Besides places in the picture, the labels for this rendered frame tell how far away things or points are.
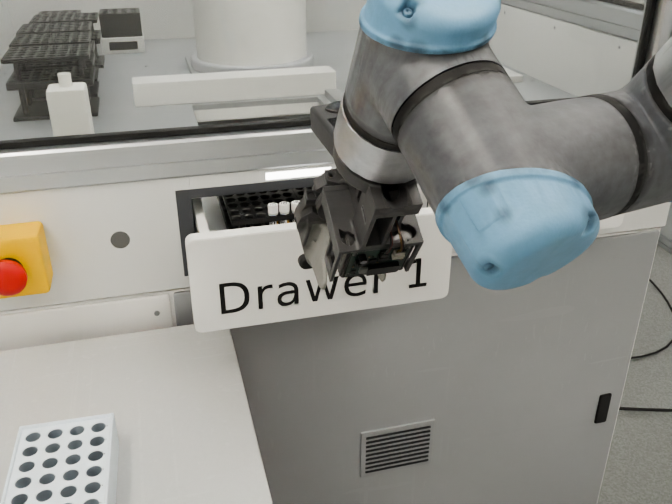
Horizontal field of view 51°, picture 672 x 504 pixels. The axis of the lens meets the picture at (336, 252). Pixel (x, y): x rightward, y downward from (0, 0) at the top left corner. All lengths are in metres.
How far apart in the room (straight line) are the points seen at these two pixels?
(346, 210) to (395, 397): 0.55
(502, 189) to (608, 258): 0.75
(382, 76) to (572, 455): 0.99
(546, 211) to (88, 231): 0.60
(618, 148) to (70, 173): 0.59
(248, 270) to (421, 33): 0.40
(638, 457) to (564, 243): 1.59
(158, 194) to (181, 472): 0.32
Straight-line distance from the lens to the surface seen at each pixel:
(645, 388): 2.18
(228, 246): 0.72
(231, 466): 0.69
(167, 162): 0.82
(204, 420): 0.74
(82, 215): 0.85
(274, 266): 0.74
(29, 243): 0.81
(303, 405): 1.02
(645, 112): 0.44
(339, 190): 0.57
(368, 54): 0.43
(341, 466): 1.12
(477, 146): 0.37
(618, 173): 0.42
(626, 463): 1.92
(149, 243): 0.86
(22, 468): 0.69
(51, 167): 0.83
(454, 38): 0.40
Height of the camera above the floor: 1.23
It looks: 27 degrees down
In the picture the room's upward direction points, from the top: straight up
